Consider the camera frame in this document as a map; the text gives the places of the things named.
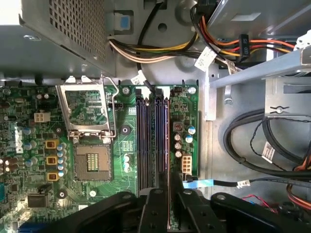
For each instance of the CPU socket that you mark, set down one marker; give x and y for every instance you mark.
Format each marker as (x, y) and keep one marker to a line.
(92, 161)

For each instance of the RAM slot black clips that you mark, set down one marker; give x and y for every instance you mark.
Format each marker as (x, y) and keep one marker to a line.
(159, 136)
(139, 136)

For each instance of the metal locking lever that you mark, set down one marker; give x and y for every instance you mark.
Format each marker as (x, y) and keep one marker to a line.
(114, 126)

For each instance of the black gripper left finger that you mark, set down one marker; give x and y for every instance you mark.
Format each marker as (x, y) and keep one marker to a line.
(153, 213)

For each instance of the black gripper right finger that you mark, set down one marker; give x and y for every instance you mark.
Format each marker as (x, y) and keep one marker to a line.
(192, 213)

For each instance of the black SATA power connector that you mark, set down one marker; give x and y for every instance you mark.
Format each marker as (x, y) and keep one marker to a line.
(244, 48)

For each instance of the metal socket cover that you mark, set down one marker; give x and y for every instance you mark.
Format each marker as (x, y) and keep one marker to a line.
(82, 87)

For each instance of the grey power supply unit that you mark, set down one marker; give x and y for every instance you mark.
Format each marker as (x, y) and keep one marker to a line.
(73, 29)

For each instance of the black grey PC case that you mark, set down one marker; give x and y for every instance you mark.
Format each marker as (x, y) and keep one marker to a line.
(218, 150)

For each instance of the white four-pin power socket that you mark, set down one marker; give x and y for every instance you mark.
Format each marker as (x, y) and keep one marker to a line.
(41, 117)

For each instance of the blue white plastic clip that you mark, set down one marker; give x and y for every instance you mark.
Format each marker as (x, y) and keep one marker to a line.
(125, 23)

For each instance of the grey metal drive cage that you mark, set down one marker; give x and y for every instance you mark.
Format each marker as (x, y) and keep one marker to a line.
(255, 14)

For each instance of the green motherboard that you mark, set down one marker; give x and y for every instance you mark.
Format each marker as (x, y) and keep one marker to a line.
(126, 150)

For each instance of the white eight-pin power socket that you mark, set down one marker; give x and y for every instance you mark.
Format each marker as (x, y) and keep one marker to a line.
(186, 163)

